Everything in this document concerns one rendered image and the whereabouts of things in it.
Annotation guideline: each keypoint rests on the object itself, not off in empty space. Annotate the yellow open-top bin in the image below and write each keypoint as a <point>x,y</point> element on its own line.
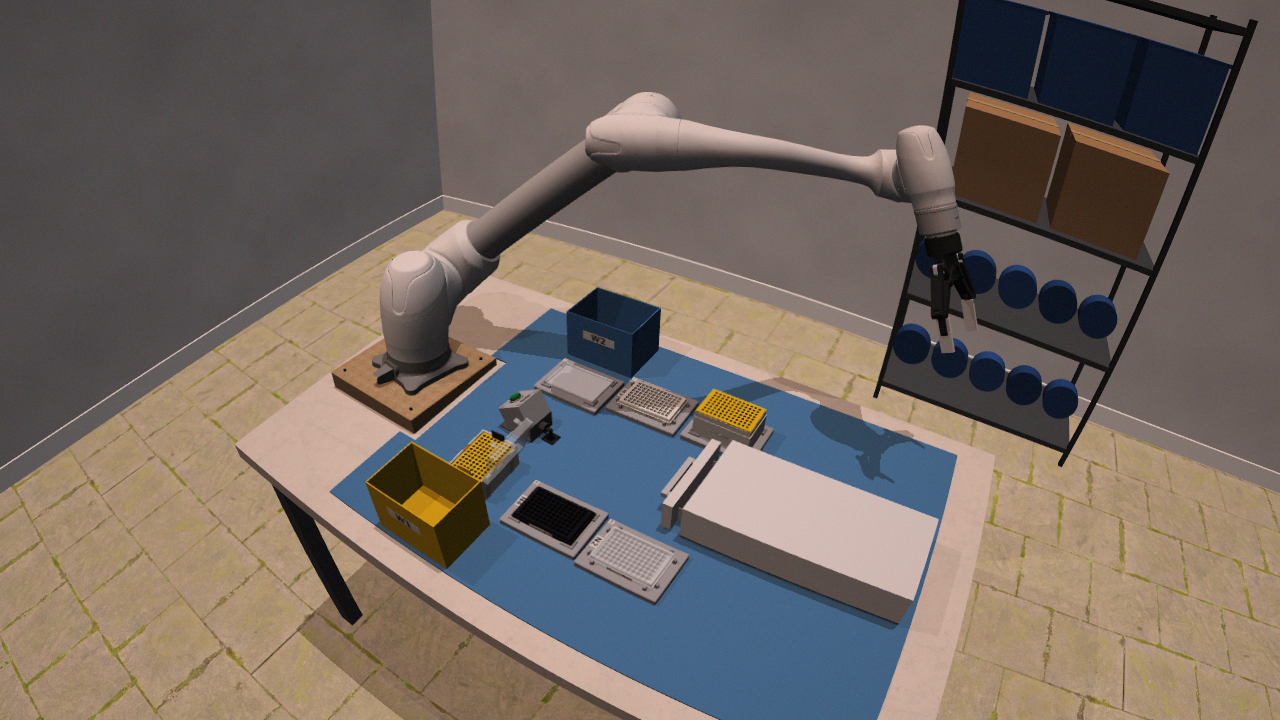
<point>429,486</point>

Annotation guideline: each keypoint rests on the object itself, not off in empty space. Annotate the blue bench mat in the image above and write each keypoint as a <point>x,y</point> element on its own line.
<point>725,639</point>

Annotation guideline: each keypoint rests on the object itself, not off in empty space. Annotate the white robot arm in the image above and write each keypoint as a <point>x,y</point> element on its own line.
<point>645,133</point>

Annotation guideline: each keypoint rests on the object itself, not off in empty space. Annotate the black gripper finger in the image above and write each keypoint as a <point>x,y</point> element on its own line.
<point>967,294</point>
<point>941,302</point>

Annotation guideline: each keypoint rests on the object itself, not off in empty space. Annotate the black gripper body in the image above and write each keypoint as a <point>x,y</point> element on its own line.
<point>944,250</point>

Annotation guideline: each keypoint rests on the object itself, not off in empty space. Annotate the black assay plate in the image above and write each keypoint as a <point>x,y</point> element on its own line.
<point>543,502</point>

